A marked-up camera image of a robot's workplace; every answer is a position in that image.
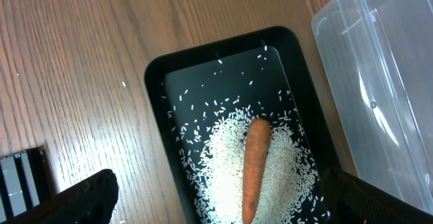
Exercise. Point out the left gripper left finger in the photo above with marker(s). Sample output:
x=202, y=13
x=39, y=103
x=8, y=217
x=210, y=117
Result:
x=90, y=201

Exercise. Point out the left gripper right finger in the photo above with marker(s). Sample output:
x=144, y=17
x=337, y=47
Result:
x=351, y=200

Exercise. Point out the pile of white rice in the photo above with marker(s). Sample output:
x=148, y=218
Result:
x=290, y=192

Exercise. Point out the orange carrot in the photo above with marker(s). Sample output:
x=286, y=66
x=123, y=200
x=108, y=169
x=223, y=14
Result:
x=255, y=156

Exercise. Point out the black waste tray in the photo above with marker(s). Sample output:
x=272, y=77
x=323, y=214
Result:
x=262, y=73

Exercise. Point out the clear plastic bin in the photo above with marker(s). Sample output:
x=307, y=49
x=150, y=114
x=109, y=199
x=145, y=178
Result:
x=377, y=56

